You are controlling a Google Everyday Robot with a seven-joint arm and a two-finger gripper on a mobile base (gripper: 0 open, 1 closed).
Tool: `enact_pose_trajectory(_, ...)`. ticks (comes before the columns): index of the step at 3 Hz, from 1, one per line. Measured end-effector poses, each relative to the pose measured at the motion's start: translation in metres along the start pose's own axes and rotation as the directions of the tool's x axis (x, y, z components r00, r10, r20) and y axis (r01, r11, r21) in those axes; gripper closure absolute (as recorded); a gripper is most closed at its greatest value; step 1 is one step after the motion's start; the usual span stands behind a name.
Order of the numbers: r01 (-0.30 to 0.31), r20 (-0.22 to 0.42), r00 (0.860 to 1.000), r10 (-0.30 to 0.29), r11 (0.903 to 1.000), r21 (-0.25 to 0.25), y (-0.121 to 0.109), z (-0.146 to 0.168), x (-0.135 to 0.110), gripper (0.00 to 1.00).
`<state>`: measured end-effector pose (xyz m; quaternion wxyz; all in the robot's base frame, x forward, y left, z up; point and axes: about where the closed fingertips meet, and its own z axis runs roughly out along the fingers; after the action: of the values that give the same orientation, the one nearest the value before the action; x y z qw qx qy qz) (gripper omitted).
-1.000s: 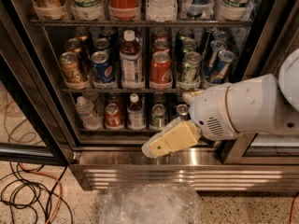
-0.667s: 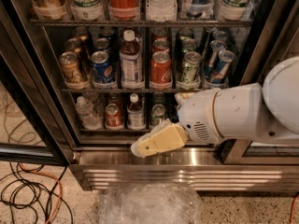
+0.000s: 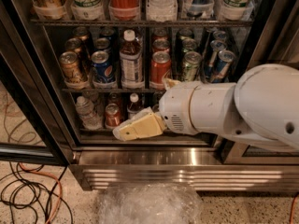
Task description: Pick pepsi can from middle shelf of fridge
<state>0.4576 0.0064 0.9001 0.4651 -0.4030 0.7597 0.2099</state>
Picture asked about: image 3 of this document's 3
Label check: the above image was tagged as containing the blue red bull can front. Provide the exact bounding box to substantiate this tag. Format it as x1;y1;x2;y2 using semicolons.
209;49;235;83

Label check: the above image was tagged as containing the red coca-cola can front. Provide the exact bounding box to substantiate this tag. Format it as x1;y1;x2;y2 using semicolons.
149;51;172;90

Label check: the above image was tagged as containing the gold soda can front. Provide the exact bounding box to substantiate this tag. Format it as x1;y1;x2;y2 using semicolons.
59;51;87;83

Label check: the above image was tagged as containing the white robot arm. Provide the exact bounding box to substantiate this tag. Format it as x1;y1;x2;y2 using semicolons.
113;63;299;149

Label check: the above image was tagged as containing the green can second row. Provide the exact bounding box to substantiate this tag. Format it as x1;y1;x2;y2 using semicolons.
181;38;197;54

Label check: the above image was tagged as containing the green soda can front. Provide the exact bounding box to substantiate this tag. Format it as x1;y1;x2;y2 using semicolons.
178;51;202;81

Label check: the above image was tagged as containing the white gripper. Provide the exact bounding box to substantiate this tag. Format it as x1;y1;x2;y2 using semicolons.
112;78;201;141

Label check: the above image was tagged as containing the white green bottle top left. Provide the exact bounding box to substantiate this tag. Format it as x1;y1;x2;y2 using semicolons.
71;0;102;21

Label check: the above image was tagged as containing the blue pepsi can front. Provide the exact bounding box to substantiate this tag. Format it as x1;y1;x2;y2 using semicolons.
92;50;115;84

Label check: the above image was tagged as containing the water bottle bottom shelf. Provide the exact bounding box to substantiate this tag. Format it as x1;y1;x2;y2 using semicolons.
76;96;102;130

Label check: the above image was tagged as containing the white green bottle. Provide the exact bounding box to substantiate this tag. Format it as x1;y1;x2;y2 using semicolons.
222;0;249;21
71;0;102;21

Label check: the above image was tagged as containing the white green bottle top right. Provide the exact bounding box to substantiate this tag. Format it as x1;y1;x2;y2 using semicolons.
222;0;249;21

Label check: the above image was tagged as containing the gold can second row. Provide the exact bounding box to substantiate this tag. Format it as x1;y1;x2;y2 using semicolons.
64;37;88;60

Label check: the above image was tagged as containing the iced tea bottle middle shelf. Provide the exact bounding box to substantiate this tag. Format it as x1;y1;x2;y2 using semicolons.
120;29;144;89

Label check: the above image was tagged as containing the clear water bottle top shelf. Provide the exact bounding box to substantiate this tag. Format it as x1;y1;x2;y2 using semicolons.
146;0;178;22

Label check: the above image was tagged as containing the open glass fridge door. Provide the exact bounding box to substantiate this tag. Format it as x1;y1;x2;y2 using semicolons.
0;17;74;166

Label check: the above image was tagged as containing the coca-cola bottle top shelf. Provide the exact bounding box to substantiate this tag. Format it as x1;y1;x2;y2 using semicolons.
110;0;139;21

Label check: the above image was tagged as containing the red bull can second row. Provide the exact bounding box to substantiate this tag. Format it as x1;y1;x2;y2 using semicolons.
204;39;227;79

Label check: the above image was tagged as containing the blue pepsi can second row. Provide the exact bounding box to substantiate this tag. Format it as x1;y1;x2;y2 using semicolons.
94;37;111;54

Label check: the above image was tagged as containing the brown bottle top left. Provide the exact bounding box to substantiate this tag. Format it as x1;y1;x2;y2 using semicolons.
33;0;70;20

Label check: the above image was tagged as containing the blue bottle top shelf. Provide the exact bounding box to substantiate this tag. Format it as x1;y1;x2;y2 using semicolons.
182;0;214;20

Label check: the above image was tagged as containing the stainless steel fridge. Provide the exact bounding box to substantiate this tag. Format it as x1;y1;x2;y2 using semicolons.
0;0;299;192

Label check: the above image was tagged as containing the black cable on floor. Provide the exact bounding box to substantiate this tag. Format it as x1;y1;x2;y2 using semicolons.
0;161;74;224

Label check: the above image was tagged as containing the orange cable on floor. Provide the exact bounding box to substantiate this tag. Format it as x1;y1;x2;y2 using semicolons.
17;161;64;224

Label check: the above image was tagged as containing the crumpled clear plastic wrap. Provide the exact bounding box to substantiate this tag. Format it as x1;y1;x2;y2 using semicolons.
98;183;203;224

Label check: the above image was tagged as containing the red can bottom shelf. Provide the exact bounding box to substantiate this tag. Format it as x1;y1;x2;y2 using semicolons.
105;103;122;129

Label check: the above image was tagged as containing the tea bottle bottom shelf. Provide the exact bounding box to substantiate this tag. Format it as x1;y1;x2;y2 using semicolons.
127;93;144;119

